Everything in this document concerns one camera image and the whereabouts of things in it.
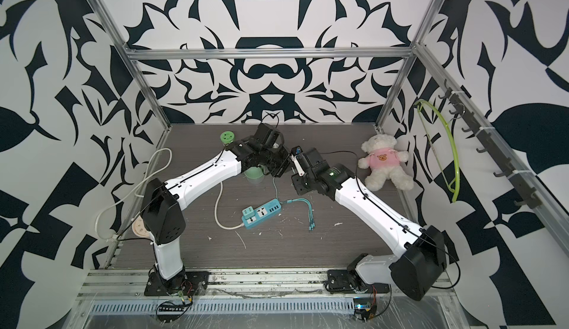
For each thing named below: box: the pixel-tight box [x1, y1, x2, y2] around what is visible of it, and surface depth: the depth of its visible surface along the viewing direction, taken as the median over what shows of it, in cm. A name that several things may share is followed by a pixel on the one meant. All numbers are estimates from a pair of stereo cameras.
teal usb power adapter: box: [241, 205, 255, 221], surface depth 85 cm
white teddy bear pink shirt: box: [357, 133, 415, 192], surface depth 98 cm
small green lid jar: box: [220, 130, 235, 144], surface depth 110 cm
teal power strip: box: [241, 198, 283, 230], surface depth 89 cm
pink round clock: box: [131, 214, 150, 238], surface depth 85 cm
